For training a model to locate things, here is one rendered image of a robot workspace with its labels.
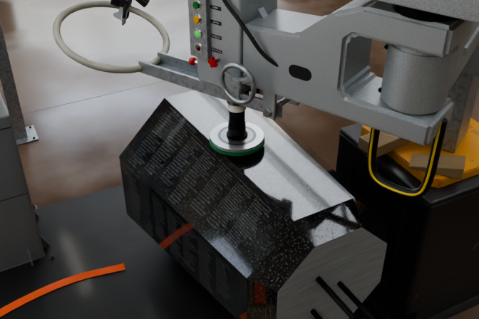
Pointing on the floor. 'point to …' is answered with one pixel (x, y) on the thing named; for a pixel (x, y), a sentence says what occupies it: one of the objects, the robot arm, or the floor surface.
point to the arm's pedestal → (16, 204)
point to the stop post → (23, 133)
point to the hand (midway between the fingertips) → (125, 20)
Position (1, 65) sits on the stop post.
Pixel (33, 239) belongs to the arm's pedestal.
